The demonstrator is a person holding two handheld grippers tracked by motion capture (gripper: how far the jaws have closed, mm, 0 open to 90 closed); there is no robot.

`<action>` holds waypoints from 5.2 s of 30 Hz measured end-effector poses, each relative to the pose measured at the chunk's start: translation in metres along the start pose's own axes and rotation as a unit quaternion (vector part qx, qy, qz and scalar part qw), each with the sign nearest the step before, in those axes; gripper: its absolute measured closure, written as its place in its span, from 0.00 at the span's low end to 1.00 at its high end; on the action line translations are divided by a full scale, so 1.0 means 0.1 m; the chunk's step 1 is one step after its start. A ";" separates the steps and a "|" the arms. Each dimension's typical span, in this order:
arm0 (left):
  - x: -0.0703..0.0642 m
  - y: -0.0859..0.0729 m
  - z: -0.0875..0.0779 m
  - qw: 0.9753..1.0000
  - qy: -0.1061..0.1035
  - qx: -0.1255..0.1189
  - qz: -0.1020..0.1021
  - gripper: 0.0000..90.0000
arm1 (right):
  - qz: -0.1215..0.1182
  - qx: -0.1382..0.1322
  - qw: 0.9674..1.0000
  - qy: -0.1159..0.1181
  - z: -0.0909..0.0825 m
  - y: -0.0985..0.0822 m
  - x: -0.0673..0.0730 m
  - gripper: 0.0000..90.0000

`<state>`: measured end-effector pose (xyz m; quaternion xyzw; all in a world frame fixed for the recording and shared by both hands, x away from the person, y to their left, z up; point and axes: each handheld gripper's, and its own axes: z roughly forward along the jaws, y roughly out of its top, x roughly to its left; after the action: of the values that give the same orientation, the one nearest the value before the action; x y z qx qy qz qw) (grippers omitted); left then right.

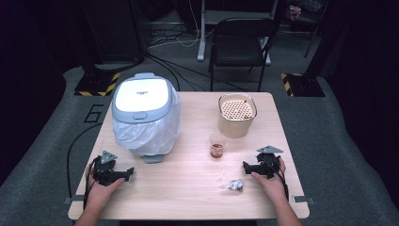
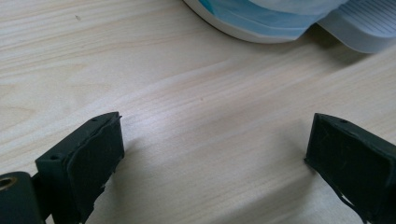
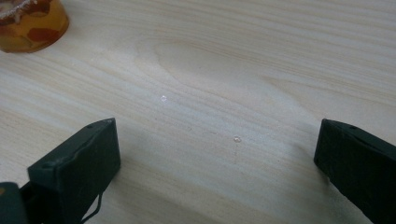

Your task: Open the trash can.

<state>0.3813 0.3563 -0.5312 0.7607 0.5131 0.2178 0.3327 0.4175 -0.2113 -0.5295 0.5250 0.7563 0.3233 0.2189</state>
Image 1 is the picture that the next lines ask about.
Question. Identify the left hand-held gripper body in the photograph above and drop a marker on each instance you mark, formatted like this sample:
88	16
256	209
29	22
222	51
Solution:
105	172

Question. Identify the person's left hand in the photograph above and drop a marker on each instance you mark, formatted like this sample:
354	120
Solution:
97	193

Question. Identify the black folding chair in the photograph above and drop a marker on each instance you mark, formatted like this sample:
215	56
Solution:
240	47

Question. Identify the striped-edge black stand base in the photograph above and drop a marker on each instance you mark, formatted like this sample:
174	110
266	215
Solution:
94	84
304	86

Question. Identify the person's right hand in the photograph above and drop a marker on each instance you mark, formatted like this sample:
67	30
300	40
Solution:
274	188

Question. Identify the white desk frame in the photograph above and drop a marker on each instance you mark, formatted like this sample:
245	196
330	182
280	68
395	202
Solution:
201	37

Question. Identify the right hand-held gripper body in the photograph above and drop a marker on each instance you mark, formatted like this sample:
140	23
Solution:
266	166

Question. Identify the grey-blue pedal trash can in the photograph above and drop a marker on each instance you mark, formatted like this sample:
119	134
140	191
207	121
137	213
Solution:
141	94

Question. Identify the perforated strainer insert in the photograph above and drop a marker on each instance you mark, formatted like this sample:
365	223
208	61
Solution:
236	109

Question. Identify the crumpled silver wrapper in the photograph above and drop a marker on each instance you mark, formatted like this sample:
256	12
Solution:
234	185

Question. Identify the grey table bracket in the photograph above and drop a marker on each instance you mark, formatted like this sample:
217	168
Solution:
73	199
303	199

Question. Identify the clear plastic cup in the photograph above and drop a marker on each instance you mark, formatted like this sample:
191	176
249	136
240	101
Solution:
217	147

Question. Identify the dark cabinet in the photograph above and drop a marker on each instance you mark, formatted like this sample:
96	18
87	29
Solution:
113	28

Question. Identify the beige square container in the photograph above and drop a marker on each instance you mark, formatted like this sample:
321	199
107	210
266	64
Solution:
233	128

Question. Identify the white plastic bin liner bag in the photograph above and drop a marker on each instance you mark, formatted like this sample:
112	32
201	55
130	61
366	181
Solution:
147	135

